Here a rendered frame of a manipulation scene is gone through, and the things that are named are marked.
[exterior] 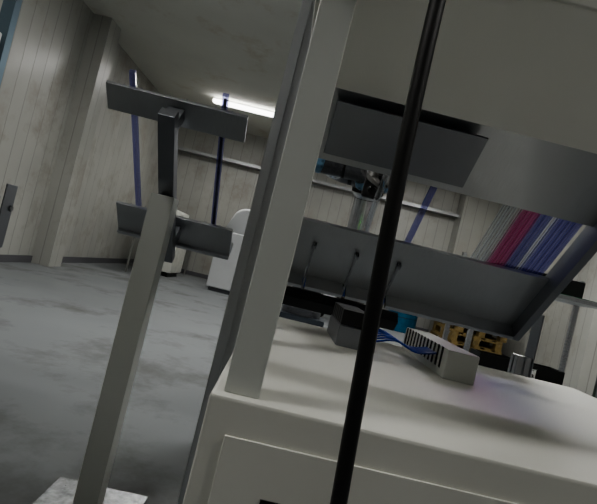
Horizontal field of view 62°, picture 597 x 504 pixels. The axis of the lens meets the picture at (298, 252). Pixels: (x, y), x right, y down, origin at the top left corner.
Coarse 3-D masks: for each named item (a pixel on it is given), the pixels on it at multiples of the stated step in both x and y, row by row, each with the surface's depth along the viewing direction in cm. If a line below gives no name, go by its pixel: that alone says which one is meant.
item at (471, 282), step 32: (320, 224) 122; (320, 256) 129; (352, 256) 128; (416, 256) 124; (448, 256) 123; (416, 288) 132; (448, 288) 130; (480, 288) 129; (512, 288) 127; (512, 320) 135
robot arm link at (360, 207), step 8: (352, 184) 181; (360, 192) 179; (384, 192) 180; (360, 200) 181; (368, 200) 180; (352, 208) 184; (360, 208) 181; (368, 208) 181; (352, 216) 184; (360, 216) 182; (352, 224) 184; (360, 224) 183; (344, 296) 190
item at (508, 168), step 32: (352, 96) 98; (352, 128) 99; (384, 128) 98; (448, 128) 96; (480, 128) 99; (352, 160) 108; (384, 160) 103; (416, 160) 101; (448, 160) 100; (480, 160) 103; (512, 160) 102; (544, 160) 101; (576, 160) 100; (480, 192) 109; (512, 192) 108; (544, 192) 106; (576, 192) 105
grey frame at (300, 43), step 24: (312, 0) 83; (288, 72) 82; (288, 96) 83; (288, 120) 82; (264, 168) 82; (264, 192) 82; (264, 216) 82; (240, 264) 81; (240, 288) 81; (240, 312) 81; (216, 360) 81; (528, 360) 133; (192, 456) 81
